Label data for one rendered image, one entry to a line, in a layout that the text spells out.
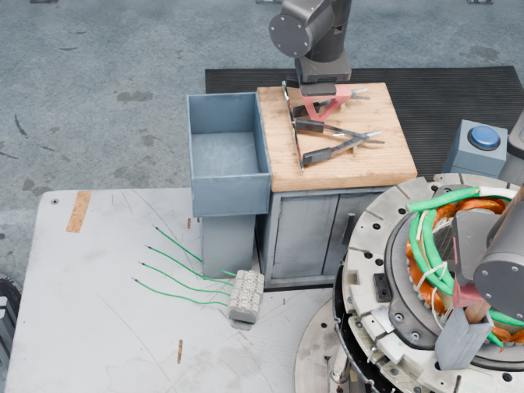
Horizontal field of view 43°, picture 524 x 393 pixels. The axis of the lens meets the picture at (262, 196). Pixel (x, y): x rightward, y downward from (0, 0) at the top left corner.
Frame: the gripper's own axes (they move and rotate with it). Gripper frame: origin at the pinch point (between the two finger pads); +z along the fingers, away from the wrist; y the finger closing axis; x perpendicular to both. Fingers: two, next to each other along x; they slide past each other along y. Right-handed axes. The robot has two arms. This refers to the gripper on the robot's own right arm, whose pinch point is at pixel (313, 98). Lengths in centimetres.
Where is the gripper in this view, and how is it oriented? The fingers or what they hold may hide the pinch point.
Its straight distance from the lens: 96.7
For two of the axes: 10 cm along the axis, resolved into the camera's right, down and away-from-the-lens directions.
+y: 1.2, 7.8, -6.1
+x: 9.9, -0.6, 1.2
